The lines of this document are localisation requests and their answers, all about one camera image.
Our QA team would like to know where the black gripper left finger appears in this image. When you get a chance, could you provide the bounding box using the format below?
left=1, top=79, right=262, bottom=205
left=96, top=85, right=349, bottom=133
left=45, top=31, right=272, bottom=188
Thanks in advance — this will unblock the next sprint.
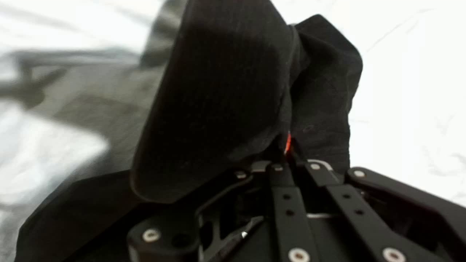
left=127, top=162, right=316, bottom=262

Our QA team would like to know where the black cap with small logo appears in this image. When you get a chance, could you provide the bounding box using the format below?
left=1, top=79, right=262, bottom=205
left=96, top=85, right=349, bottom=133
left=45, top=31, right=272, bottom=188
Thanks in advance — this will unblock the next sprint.
left=14, top=0, right=363, bottom=262

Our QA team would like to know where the light blue bed sheet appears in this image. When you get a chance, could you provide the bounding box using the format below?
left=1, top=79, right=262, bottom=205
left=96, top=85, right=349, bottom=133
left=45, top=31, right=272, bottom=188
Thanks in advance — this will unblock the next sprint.
left=0, top=0, right=466, bottom=262

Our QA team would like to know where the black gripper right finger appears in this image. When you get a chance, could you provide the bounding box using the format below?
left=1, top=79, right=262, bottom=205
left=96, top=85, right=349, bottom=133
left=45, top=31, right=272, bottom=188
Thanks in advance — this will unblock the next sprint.
left=304, top=160, right=466, bottom=262

